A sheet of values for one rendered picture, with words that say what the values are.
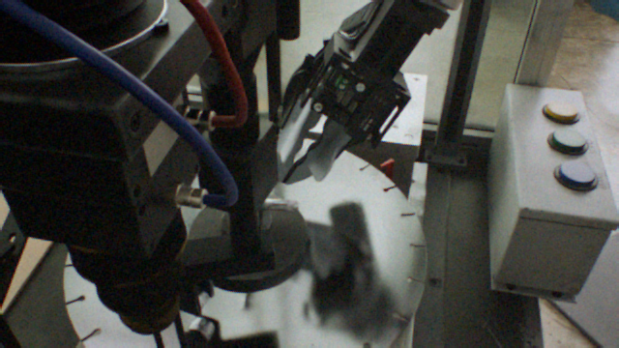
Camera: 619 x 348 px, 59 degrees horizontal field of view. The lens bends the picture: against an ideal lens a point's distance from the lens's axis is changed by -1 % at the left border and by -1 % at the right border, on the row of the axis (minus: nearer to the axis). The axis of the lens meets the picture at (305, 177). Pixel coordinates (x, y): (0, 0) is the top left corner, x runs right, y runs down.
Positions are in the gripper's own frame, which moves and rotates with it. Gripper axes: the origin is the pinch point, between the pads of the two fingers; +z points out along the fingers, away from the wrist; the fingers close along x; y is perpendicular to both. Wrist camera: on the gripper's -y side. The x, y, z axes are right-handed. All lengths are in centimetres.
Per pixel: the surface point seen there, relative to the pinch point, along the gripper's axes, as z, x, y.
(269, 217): 2.7, -0.3, 5.6
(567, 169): -11.4, 30.8, -11.9
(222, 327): 8.1, -0.5, 14.9
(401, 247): -1.1, 11.6, 5.9
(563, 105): -15.9, 32.7, -25.7
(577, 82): -10, 133, -203
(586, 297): 31, 111, -79
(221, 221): 4.9, -3.9, 6.3
